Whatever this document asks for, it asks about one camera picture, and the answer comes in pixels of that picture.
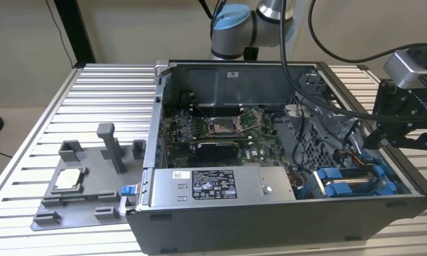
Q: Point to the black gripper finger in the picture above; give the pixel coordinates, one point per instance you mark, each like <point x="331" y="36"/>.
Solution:
<point x="376" y="140"/>
<point x="424" y="141"/>

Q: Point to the hard disk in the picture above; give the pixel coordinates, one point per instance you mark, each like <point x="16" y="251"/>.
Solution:
<point x="336" y="184"/>

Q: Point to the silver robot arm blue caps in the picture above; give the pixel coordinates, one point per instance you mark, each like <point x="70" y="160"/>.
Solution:
<point x="251" y="26"/>

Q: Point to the grey metal disk bay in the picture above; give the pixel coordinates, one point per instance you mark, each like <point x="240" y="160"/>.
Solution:
<point x="312" y="133"/>

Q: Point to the green motherboard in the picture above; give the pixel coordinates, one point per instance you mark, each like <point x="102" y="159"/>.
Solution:
<point x="263" y="144"/>

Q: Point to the CPU socket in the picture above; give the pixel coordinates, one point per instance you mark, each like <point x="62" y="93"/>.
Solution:
<point x="223" y="126"/>

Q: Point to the silver power supply unit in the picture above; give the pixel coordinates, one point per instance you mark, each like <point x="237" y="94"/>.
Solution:
<point x="235" y="186"/>

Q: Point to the black RAM slot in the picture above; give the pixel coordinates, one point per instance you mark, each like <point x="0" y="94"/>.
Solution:
<point x="216" y="107"/>
<point x="220" y="137"/>

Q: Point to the black open PC case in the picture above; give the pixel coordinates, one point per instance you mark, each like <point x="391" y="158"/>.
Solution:
<point x="269" y="229"/>

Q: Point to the black graphics card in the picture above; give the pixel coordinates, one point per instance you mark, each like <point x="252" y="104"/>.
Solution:
<point x="216" y="151"/>

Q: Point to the blue case latch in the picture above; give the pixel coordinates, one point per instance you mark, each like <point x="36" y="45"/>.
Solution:
<point x="126" y="191"/>

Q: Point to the grey parts rack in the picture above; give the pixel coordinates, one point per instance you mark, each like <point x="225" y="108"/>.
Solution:
<point x="92" y="160"/>

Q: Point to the silver CPU chip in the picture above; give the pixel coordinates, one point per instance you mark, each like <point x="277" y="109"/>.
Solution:
<point x="69" y="179"/>

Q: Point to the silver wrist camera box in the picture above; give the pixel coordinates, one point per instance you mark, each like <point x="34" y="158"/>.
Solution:
<point x="401" y="66"/>

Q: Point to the blue disk bay bracket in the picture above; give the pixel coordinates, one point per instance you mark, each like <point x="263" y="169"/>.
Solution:
<point x="395" y="181"/>

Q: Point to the black upright post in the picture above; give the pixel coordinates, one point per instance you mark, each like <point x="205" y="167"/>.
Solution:
<point x="76" y="29"/>

